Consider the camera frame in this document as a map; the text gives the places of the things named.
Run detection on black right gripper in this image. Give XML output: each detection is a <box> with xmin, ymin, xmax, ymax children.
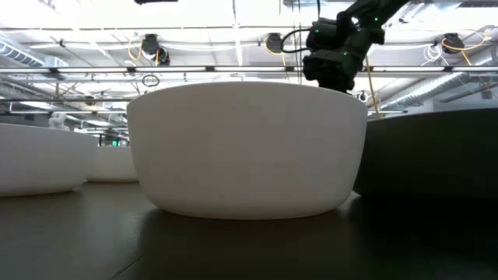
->
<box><xmin>302</xmin><ymin>46</ymin><xmax>366</xmax><ymax>94</ymax></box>

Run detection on white plastic bowl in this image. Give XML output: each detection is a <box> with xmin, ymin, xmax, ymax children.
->
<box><xmin>86</xmin><ymin>145</ymin><xmax>139</xmax><ymax>184</ymax></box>
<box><xmin>126</xmin><ymin>80</ymin><xmax>369</xmax><ymax>221</ymax></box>
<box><xmin>0</xmin><ymin>122</ymin><xmax>100</xmax><ymax>198</ymax></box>

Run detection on gray plastic bowl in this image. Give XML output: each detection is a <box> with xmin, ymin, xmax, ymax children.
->
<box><xmin>352</xmin><ymin>107</ymin><xmax>498</xmax><ymax>201</ymax></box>

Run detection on white robot figure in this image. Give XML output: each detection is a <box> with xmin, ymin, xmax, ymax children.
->
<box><xmin>47</xmin><ymin>111</ymin><xmax>71</xmax><ymax>131</ymax></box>

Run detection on yellow hanging cable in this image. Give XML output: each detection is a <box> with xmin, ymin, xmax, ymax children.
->
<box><xmin>364</xmin><ymin>56</ymin><xmax>381</xmax><ymax>118</ymax></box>

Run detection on black hanging cables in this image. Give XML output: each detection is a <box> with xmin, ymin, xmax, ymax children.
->
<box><xmin>290</xmin><ymin>0</ymin><xmax>304</xmax><ymax>85</ymax></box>

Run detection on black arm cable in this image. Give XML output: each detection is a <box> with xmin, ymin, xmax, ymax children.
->
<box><xmin>279</xmin><ymin>27</ymin><xmax>312</xmax><ymax>54</ymax></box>

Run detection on black ceiling cable reel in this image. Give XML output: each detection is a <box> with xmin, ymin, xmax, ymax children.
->
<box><xmin>263</xmin><ymin>33</ymin><xmax>287</xmax><ymax>65</ymax></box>
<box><xmin>127</xmin><ymin>33</ymin><xmax>172</xmax><ymax>67</ymax></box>
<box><xmin>440</xmin><ymin>33</ymin><xmax>489</xmax><ymax>55</ymax></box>

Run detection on silver ventilation duct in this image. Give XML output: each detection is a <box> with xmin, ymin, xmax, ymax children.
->
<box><xmin>0</xmin><ymin>40</ymin><xmax>69</xmax><ymax>69</ymax></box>
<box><xmin>379</xmin><ymin>46</ymin><xmax>498</xmax><ymax>110</ymax></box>

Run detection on black cable loop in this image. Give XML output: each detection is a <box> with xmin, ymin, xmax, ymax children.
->
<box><xmin>141</xmin><ymin>73</ymin><xmax>161</xmax><ymax>89</ymax></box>

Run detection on grey horizontal rail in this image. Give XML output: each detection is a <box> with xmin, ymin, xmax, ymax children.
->
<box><xmin>0</xmin><ymin>96</ymin><xmax>133</xmax><ymax>103</ymax></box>

